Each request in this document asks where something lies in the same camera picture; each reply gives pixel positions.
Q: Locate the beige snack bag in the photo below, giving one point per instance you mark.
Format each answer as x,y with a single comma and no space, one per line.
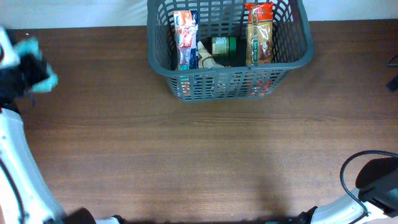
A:
206,60

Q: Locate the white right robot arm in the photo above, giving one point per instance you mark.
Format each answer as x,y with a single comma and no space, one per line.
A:
374,196

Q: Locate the teal wet wipes packet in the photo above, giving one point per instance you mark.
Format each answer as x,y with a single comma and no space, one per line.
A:
36,72

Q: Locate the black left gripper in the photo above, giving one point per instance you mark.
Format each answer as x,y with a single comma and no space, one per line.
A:
35,67

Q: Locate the green lidded spice jar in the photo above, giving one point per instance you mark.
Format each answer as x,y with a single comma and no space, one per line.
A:
224,47

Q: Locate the Kleenex tissue multipack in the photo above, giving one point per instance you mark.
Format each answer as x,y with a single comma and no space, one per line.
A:
186,28

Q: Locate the red spaghetti pasta package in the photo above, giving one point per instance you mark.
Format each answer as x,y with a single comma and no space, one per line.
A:
259,33

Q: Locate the grey plastic basket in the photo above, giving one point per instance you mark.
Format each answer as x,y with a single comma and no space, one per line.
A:
292,47

